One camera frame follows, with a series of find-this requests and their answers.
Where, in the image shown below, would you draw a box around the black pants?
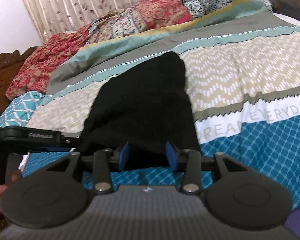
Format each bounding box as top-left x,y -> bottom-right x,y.
77,51 -> 200,170

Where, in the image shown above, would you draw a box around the person's left hand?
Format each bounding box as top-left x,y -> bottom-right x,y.
0,169 -> 23,215

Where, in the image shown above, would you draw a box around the teal lattice pillow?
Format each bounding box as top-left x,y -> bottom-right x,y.
0,90 -> 44,128

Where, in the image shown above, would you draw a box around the carved wooden headboard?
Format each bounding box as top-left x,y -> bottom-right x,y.
0,47 -> 37,115

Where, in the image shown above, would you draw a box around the teal patterned bedspread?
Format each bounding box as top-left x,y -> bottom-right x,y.
27,0 -> 300,205

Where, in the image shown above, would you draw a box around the red patchwork quilt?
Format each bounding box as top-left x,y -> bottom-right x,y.
6,0 -> 271,99

